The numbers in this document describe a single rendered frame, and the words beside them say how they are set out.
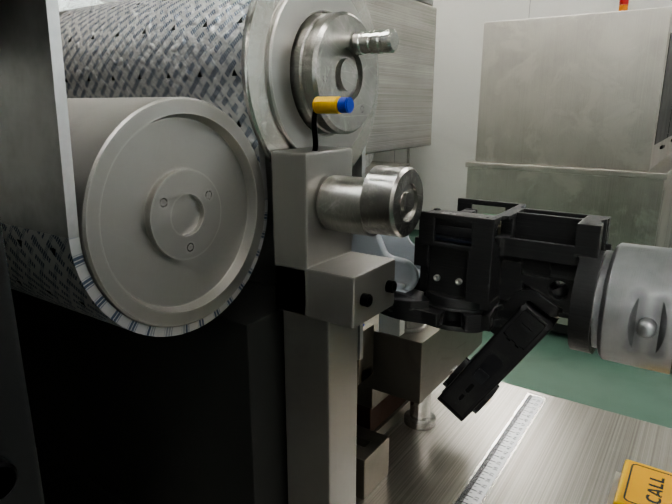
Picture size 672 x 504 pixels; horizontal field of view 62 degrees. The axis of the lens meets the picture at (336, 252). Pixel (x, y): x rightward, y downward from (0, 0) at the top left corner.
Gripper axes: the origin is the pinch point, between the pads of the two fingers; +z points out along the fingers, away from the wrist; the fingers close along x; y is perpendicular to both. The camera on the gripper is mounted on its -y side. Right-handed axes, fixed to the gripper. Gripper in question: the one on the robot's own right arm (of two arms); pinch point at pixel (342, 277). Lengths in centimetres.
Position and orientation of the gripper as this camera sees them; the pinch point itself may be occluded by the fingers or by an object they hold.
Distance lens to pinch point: 47.0
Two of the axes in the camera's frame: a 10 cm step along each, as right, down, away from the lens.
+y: 0.0, -9.7, -2.6
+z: -8.3, -1.4, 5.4
